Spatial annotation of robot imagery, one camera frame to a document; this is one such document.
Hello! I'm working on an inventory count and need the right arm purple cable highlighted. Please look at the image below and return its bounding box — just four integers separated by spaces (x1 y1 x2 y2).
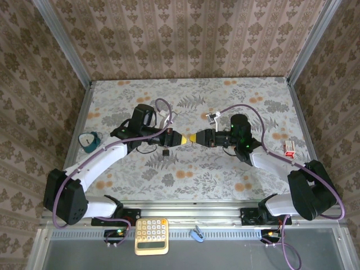
219 103 345 270

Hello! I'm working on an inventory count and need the small red white box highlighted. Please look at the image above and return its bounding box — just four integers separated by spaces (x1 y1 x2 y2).
282 139 296 158

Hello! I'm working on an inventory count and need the floral table mat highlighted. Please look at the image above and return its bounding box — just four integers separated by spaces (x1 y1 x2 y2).
66 77 323 202

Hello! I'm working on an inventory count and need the left small circuit board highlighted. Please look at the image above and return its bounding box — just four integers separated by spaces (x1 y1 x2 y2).
104 228 127 245

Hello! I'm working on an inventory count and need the right small circuit board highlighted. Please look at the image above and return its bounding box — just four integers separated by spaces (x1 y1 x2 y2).
260 229 285 244

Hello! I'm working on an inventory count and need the grey slotted cable duct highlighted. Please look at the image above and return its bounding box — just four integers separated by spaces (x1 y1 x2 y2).
50 229 262 240

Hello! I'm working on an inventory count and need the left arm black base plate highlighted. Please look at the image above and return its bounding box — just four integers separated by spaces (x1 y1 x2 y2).
90 208 142 227

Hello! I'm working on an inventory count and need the small circuit board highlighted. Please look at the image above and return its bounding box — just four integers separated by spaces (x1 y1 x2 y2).
260 229 285 244
104 228 127 245

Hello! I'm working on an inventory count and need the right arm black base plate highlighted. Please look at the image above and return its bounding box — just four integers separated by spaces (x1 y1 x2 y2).
240 206 293 226

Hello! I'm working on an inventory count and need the teal timer with white dial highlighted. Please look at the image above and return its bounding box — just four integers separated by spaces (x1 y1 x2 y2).
78 130 102 154

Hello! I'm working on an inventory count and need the yellow calculator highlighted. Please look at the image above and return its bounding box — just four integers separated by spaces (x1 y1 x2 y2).
134 218 170 256

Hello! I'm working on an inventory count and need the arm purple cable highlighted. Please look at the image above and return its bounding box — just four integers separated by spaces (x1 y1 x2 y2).
52 97 173 248
219 103 345 270

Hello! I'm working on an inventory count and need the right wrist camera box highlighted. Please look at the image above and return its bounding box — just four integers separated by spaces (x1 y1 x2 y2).
205 111 222 127

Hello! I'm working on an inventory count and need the blue clip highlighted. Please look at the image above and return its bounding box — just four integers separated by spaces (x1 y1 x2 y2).
190 224 205 242

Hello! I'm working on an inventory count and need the aluminium side rail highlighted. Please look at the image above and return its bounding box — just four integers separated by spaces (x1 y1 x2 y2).
286 78 332 205
53 81 94 208

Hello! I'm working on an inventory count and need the aluminium corner post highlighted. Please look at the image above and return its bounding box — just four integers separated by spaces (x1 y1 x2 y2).
31 0 93 88
286 0 343 85

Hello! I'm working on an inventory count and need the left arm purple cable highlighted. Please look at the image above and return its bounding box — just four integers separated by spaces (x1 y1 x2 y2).
52 97 173 248

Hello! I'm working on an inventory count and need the aluminium cross rail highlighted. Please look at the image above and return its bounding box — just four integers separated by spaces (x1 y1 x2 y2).
39 200 345 229

